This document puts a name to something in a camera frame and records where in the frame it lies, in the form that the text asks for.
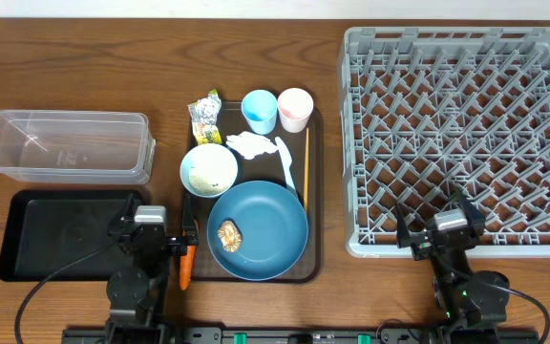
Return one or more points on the light blue plastic knife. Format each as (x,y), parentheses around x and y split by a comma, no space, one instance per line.
(286,161)

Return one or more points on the pink cup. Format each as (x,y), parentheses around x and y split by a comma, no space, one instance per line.
(295,106)

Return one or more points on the brown serving tray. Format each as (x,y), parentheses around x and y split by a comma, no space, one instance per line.
(267,167)

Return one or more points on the orange carrot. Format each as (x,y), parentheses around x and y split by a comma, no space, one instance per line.
(186,266)

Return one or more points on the brown food scrap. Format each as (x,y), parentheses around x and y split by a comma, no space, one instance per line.
(230,236)

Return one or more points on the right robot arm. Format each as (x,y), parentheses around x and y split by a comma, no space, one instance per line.
(474,301)

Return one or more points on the foil snack wrapper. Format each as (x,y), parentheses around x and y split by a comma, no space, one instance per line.
(204,115)

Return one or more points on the dark blue plate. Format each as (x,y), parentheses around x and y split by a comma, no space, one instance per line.
(273,226)

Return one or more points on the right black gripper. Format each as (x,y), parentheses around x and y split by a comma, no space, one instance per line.
(421,247)

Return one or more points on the white tissue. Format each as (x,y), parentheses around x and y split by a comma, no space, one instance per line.
(250,145)

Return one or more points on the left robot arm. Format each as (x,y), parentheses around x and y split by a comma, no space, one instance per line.
(137,292)

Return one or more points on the light blue bowl with rice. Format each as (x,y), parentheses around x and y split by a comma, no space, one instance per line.
(208,170)

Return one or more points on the clear plastic bin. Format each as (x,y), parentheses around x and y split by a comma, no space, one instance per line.
(63,146)

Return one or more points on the light blue cup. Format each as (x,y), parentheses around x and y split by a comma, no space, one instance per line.
(259,108)

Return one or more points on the grey plastic dishwasher rack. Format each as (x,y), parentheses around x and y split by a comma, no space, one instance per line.
(428,111)

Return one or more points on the wooden chopstick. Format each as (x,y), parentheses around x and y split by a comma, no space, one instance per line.
(306,169)

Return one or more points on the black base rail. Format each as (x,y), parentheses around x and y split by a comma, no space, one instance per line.
(389,334)

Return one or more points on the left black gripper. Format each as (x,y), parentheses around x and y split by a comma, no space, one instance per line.
(122,229)

